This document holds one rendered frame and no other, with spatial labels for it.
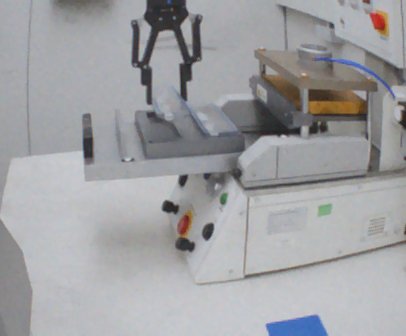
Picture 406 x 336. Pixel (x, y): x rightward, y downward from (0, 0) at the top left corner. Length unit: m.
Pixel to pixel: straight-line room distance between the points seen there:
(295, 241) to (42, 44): 1.71
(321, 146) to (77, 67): 1.66
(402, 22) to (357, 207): 0.40
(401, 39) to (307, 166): 0.34
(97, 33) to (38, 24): 0.31
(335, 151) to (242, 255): 0.24
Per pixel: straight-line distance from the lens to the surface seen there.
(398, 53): 1.09
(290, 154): 1.03
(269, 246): 1.09
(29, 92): 2.59
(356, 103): 1.13
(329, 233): 1.13
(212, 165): 1.06
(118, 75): 2.58
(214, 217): 1.10
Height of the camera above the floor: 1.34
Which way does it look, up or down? 22 degrees down
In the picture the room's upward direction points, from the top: straight up
